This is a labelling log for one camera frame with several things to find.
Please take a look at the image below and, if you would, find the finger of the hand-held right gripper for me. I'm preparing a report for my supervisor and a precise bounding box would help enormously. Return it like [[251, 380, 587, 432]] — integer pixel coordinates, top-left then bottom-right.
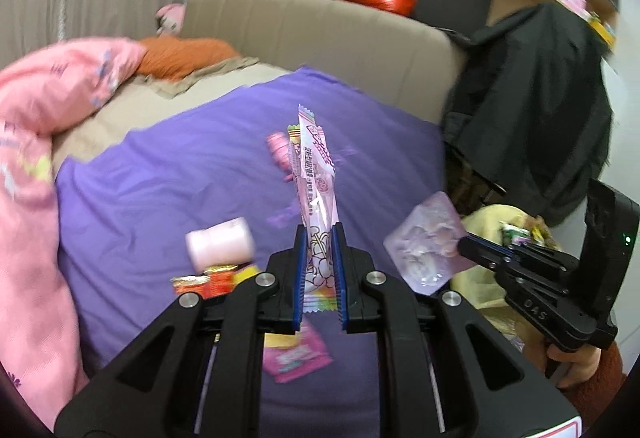
[[457, 234, 523, 271]]

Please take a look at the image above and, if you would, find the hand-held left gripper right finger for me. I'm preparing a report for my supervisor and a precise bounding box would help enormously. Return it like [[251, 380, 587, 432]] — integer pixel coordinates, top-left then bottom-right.
[[331, 221, 581, 438]]

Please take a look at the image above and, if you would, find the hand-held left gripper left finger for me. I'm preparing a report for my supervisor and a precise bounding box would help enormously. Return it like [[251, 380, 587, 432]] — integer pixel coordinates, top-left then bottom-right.
[[54, 224, 308, 438]]

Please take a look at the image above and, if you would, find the yellow plastic bag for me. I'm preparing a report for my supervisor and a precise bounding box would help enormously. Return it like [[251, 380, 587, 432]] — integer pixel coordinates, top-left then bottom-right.
[[450, 205, 556, 359]]

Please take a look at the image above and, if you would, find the clear pink candy bag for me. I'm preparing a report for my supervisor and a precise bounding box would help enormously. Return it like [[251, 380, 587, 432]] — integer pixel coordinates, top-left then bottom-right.
[[383, 191, 471, 295]]

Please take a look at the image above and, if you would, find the long white pink snack packet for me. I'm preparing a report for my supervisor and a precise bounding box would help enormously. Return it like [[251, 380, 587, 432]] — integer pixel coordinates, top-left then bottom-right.
[[286, 103, 346, 314]]

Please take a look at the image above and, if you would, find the person's right hand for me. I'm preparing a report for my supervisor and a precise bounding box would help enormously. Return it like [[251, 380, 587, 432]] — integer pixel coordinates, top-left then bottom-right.
[[542, 340, 603, 389]]

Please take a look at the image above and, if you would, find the green snack packet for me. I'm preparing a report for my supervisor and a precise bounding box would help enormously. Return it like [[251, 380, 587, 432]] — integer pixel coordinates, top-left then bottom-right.
[[501, 222, 533, 246]]

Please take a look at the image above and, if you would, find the pale pink plastic cup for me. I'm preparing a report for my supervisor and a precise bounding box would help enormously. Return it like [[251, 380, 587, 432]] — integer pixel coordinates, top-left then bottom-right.
[[185, 217, 256, 271]]

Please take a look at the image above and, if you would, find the pink yellow candy packet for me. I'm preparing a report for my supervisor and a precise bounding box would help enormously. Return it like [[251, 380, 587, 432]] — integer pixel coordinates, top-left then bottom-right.
[[262, 318, 334, 384]]

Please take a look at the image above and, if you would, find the red yellow wrapper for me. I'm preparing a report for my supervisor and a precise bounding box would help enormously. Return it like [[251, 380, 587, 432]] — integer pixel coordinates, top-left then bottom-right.
[[171, 263, 261, 301]]

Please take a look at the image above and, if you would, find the small pink snack packet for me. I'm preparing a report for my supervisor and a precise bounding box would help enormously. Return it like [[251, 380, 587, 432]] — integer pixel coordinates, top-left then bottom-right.
[[266, 132, 296, 181]]

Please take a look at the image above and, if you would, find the purple blanket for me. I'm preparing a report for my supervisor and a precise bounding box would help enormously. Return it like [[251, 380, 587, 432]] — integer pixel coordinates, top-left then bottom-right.
[[54, 66, 448, 438]]

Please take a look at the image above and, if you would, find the black jacket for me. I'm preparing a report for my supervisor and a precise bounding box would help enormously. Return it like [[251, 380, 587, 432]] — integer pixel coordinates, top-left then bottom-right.
[[442, 2, 613, 229]]

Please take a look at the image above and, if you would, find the beige bed sheet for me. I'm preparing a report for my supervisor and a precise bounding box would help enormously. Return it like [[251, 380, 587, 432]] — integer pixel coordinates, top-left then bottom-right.
[[50, 58, 296, 164]]

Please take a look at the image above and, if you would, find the beige padded headboard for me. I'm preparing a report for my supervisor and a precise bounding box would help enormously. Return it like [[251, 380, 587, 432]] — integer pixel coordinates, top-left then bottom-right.
[[181, 0, 468, 124]]

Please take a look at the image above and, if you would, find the orange pillow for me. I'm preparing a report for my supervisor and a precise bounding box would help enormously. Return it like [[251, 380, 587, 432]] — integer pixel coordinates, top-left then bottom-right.
[[136, 37, 240, 82]]

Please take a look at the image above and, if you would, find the pink plush toy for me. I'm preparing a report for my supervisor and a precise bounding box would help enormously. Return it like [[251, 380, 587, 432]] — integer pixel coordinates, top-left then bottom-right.
[[155, 3, 187, 36]]

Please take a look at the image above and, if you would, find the pink floral quilt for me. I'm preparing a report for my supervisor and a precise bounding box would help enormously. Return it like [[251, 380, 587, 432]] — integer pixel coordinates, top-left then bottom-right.
[[0, 37, 148, 429]]

